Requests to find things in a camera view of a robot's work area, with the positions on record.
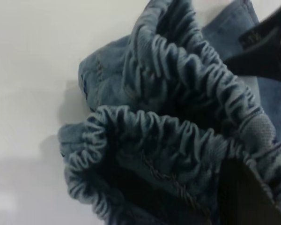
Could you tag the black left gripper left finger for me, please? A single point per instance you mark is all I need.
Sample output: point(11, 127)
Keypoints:
point(257, 185)

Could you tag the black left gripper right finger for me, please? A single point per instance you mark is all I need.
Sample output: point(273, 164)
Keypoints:
point(271, 61)

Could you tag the blue denim shorts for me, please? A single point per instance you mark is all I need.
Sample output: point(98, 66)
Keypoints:
point(154, 117)

